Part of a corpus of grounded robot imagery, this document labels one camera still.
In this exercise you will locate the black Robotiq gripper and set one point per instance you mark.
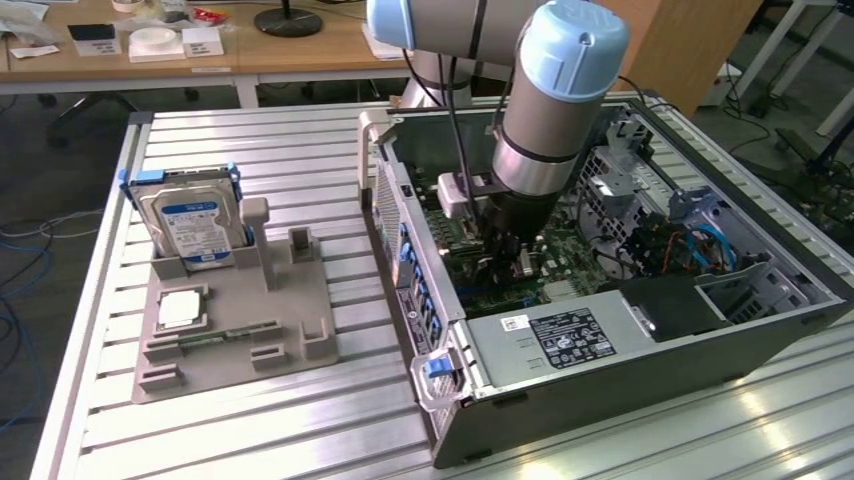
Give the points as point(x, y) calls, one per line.
point(517, 220)

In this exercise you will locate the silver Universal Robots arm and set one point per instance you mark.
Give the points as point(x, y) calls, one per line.
point(567, 75)

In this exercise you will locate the green motherboard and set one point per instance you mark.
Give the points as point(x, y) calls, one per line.
point(567, 260)

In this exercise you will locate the silver disk bay cage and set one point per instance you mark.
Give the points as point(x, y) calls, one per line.
point(610, 190)

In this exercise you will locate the grey power supply unit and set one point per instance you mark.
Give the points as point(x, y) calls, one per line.
point(574, 335)

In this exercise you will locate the blue case latch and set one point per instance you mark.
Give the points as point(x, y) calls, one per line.
point(438, 370)

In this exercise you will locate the open grey PC case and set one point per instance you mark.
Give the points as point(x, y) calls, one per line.
point(601, 395)

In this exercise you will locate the white paper stack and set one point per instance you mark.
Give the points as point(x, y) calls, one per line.
point(387, 52)

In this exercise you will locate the wooden cabinet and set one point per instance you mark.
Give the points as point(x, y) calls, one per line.
point(694, 50)

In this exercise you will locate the wooden desk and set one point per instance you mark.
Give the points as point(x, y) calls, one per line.
point(301, 55)

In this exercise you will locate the grey parts rack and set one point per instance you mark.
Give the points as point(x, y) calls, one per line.
point(227, 307)

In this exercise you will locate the hard disk in blue caddy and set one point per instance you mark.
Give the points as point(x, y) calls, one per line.
point(190, 225)

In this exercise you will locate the green RAM stick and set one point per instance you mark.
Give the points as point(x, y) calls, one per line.
point(207, 339)

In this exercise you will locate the black round lamp base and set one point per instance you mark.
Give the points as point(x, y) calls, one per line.
point(288, 22)

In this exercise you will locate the silver CPU chip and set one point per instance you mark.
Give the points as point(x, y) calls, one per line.
point(179, 310)

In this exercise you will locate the small white labelled box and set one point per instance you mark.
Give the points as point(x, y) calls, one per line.
point(202, 42)

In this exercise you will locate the red packet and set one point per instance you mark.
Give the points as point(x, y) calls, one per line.
point(208, 16)

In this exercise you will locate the white box with bowl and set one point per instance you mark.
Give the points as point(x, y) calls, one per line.
point(156, 45)

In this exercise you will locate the black chair base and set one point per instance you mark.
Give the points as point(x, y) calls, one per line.
point(63, 117)

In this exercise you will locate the black and white label box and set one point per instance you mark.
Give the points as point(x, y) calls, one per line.
point(95, 40)

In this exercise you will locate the white tape roll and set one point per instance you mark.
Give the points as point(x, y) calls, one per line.
point(126, 5)

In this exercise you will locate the white paper tag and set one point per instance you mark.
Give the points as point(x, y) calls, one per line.
point(34, 51)

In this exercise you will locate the clear plastic bag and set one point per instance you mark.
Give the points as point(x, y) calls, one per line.
point(27, 25)

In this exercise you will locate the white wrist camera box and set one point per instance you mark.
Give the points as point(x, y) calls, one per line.
point(457, 195)

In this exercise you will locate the white desk frame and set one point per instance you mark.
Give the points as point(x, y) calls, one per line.
point(781, 45)

